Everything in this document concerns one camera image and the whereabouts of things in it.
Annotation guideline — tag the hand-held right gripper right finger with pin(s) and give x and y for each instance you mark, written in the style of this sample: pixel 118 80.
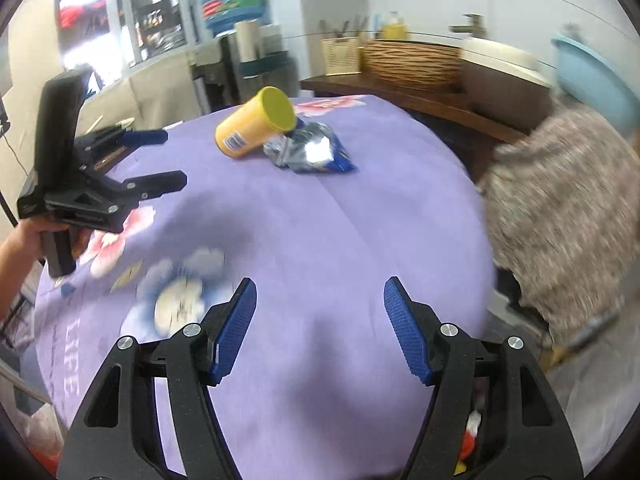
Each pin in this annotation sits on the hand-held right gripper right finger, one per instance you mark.
pixel 405 330

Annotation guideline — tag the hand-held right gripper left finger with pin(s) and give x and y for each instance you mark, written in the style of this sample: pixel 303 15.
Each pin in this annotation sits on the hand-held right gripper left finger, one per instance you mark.
pixel 235 325

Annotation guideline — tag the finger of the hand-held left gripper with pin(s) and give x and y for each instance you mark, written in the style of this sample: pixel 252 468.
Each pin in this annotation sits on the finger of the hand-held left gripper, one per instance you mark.
pixel 160 182
pixel 145 137

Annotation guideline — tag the yellow can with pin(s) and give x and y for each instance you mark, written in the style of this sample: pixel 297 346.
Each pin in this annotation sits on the yellow can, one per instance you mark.
pixel 245 130

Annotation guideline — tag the blue foil snack bag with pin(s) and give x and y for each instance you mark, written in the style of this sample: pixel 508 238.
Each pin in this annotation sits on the blue foil snack bag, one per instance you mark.
pixel 310 152

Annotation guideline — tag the person's left forearm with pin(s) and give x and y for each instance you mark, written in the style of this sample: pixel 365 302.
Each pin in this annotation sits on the person's left forearm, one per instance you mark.
pixel 10 285

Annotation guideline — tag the person's left hand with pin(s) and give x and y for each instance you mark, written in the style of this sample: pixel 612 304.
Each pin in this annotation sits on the person's left hand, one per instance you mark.
pixel 27 250

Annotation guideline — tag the water dispenser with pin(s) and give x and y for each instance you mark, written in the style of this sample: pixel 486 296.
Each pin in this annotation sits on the water dispenser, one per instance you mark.
pixel 217 77

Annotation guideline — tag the purple floral tablecloth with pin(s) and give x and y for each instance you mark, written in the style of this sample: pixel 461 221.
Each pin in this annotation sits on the purple floral tablecloth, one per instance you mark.
pixel 310 240

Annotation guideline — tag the window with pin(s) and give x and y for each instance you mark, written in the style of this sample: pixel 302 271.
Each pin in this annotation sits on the window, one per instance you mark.
pixel 125 15

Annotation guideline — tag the white paper roll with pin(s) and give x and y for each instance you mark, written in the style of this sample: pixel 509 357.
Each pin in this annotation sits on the white paper roll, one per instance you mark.
pixel 247 40

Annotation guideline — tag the grey floral cloth cover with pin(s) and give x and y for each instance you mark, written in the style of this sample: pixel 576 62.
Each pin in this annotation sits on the grey floral cloth cover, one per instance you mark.
pixel 565 210

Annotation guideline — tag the beige utensil holder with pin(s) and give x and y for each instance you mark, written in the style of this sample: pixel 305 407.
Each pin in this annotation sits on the beige utensil holder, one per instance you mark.
pixel 340 55

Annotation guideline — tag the wooden counter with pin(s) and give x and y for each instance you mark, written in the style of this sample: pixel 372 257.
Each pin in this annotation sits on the wooden counter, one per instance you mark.
pixel 450 110

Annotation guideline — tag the dark chopsticks pair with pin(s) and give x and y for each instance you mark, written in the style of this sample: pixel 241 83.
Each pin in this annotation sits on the dark chopsticks pair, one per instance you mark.
pixel 357 27

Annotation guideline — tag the woven pattern basin sink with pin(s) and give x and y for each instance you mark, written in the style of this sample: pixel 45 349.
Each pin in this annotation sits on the woven pattern basin sink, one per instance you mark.
pixel 410 65

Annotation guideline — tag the yellow dish soap bottle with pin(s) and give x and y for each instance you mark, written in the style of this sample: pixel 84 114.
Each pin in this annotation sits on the yellow dish soap bottle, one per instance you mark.
pixel 394 29

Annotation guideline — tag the bronze faucet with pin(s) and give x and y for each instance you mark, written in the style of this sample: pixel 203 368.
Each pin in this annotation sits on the bronze faucet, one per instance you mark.
pixel 470 25

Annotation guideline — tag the light blue plastic basin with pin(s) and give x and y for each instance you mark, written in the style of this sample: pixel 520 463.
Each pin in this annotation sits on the light blue plastic basin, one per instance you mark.
pixel 595 80

